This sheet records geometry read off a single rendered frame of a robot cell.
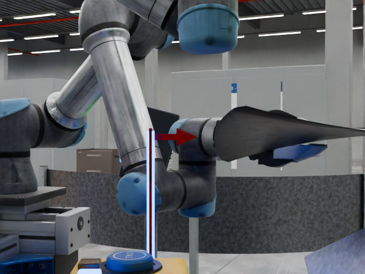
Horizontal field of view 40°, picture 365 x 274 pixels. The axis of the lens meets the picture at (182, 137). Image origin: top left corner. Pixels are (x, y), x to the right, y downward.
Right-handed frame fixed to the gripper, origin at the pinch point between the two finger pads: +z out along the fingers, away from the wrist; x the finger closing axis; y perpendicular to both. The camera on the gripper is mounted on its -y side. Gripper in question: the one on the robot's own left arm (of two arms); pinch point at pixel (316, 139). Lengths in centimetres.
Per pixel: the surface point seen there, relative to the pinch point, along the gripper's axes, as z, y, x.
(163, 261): 10.4, -35.1, 14.0
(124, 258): 10.6, -39.5, 13.4
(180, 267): 12.7, -35.1, 13.9
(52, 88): -906, 362, -114
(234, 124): -0.2, -17.2, -0.4
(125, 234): -184, 90, 48
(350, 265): 8.7, -2.5, 16.7
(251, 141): -4.2, -9.5, 1.2
